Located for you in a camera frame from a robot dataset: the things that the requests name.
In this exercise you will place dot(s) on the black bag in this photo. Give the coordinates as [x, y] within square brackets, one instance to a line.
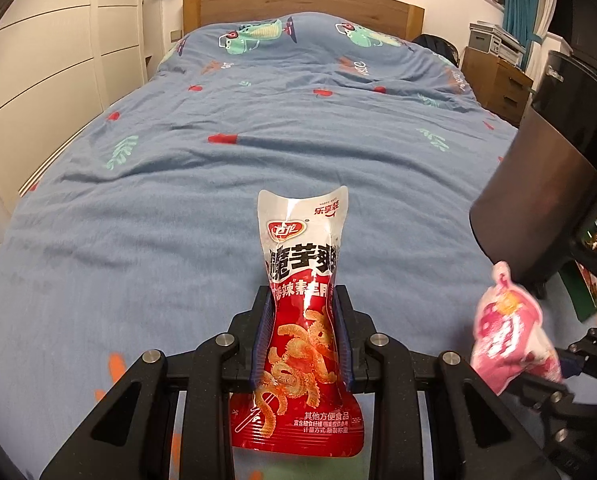
[436, 45]

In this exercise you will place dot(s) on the white printer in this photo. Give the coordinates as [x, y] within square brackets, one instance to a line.
[493, 40]

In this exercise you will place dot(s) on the black and copper trash can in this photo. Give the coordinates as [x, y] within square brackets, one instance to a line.
[528, 185]

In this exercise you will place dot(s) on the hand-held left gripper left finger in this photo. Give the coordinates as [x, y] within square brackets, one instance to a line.
[256, 360]

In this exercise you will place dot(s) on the teal curtain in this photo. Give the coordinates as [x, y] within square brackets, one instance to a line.
[521, 5]

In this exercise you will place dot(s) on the large pink cartoon snack packet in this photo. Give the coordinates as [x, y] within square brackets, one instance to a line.
[508, 335]

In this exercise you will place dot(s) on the wooden dresser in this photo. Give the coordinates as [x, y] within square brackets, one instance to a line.
[503, 90]

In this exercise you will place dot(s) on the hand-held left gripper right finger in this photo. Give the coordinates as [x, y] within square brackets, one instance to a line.
[347, 360]

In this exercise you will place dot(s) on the green tray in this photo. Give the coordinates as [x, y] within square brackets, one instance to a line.
[578, 300]

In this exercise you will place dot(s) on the white wardrobe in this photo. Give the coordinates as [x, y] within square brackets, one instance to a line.
[53, 60]

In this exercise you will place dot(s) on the red and white snack packet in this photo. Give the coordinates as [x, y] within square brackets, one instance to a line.
[298, 260]

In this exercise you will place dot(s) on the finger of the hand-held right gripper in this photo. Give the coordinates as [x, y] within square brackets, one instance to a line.
[546, 397]
[596, 341]

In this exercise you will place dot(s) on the wooden headboard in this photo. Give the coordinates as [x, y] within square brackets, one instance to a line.
[303, 2]

